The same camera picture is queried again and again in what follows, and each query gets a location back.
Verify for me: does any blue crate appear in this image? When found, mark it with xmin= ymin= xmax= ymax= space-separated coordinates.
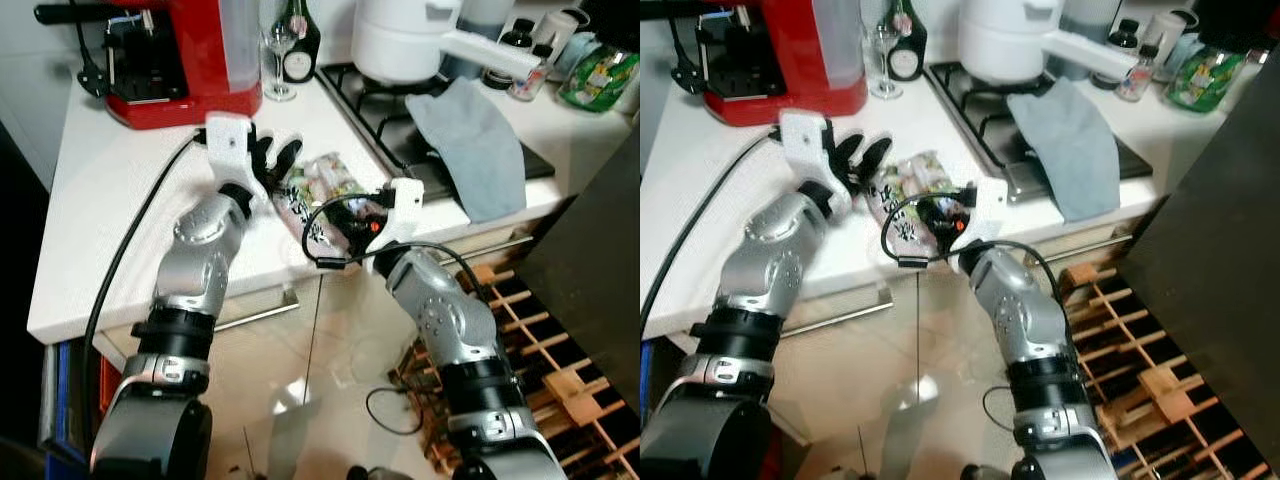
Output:
xmin=640 ymin=338 xmax=663 ymax=421
xmin=38 ymin=338 xmax=106 ymax=453

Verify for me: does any clear wine glass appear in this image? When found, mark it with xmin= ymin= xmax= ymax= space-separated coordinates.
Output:
xmin=261 ymin=24 xmax=299 ymax=104
xmin=867 ymin=24 xmax=905 ymax=102

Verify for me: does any dark green wine bottle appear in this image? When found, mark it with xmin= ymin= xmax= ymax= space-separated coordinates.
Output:
xmin=887 ymin=0 xmax=929 ymax=84
xmin=281 ymin=0 xmax=322 ymax=85

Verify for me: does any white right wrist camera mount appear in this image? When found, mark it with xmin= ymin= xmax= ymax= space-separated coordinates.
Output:
xmin=373 ymin=177 xmax=427 ymax=273
xmin=958 ymin=177 xmax=1011 ymax=273

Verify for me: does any white pot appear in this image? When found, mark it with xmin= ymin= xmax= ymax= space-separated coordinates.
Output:
xmin=957 ymin=0 xmax=1153 ymax=88
xmin=350 ymin=0 xmax=553 ymax=88

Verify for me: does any red coffee machine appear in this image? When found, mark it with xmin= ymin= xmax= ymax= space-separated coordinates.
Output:
xmin=640 ymin=0 xmax=870 ymax=129
xmin=33 ymin=0 xmax=265 ymax=132

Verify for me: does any small red label bottle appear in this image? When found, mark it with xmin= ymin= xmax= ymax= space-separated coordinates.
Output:
xmin=508 ymin=44 xmax=557 ymax=102
xmin=1115 ymin=43 xmax=1163 ymax=103

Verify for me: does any grey fridge door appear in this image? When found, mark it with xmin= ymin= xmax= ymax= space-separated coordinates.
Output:
xmin=514 ymin=128 xmax=641 ymax=413
xmin=1118 ymin=48 xmax=1280 ymax=443

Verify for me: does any green snack bag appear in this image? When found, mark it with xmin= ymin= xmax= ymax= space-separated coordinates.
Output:
xmin=557 ymin=44 xmax=641 ymax=114
xmin=1163 ymin=44 xmax=1249 ymax=114

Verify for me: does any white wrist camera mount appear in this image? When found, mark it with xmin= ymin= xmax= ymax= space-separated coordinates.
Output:
xmin=373 ymin=177 xmax=427 ymax=273
xmin=958 ymin=177 xmax=1011 ymax=273
xmin=777 ymin=109 xmax=830 ymax=193
xmin=204 ymin=112 xmax=254 ymax=193

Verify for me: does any grey canister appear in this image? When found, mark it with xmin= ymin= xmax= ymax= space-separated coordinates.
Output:
xmin=1045 ymin=0 xmax=1123 ymax=61
xmin=440 ymin=0 xmax=517 ymax=81

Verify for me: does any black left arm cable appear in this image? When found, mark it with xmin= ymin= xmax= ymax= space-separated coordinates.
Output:
xmin=84 ymin=128 xmax=213 ymax=401
xmin=640 ymin=128 xmax=787 ymax=333

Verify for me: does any clear printed snack bag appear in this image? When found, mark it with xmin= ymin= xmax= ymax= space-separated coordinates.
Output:
xmin=864 ymin=149 xmax=978 ymax=265
xmin=274 ymin=151 xmax=393 ymax=263

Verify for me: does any white cup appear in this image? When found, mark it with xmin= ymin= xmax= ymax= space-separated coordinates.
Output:
xmin=540 ymin=7 xmax=593 ymax=63
xmin=1143 ymin=7 xmax=1191 ymax=63

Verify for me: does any grey cloth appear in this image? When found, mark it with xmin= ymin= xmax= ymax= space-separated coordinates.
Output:
xmin=404 ymin=77 xmax=529 ymax=224
xmin=1006 ymin=77 xmax=1123 ymax=224

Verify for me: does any steel gas hob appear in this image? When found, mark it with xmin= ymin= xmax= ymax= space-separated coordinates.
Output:
xmin=924 ymin=61 xmax=1155 ymax=203
xmin=317 ymin=61 xmax=557 ymax=203

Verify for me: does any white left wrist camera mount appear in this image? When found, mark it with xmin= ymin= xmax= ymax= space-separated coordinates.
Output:
xmin=777 ymin=109 xmax=830 ymax=193
xmin=204 ymin=112 xmax=254 ymax=193

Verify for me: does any thin black floor cable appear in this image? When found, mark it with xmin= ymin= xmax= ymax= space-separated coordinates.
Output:
xmin=981 ymin=384 xmax=1019 ymax=433
xmin=364 ymin=387 xmax=429 ymax=437

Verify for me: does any metal drawer handle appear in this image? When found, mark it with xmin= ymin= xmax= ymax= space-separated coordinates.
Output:
xmin=1030 ymin=232 xmax=1136 ymax=263
xmin=213 ymin=288 xmax=301 ymax=333
xmin=778 ymin=287 xmax=895 ymax=339
xmin=438 ymin=233 xmax=533 ymax=263

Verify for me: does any wooden wine rack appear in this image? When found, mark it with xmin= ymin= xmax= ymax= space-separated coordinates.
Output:
xmin=1003 ymin=255 xmax=1280 ymax=480
xmin=393 ymin=255 xmax=641 ymax=480

